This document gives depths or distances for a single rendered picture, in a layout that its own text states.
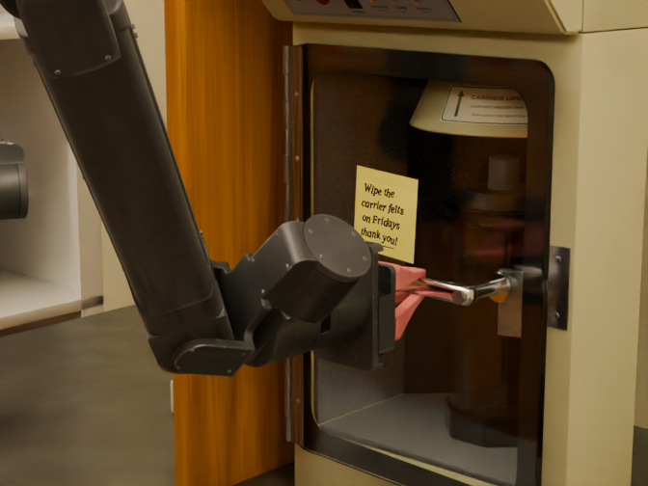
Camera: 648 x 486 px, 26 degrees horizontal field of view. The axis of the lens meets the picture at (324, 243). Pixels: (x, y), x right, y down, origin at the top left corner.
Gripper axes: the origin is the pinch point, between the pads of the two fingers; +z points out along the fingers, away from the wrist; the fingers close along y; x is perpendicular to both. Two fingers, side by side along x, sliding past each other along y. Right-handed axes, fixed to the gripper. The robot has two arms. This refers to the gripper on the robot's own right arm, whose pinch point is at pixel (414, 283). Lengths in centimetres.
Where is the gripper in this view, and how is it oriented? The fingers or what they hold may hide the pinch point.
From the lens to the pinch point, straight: 118.8
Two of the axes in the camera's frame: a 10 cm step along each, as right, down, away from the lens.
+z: 6.7, -1.6, 7.2
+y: 0.0, -9.8, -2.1
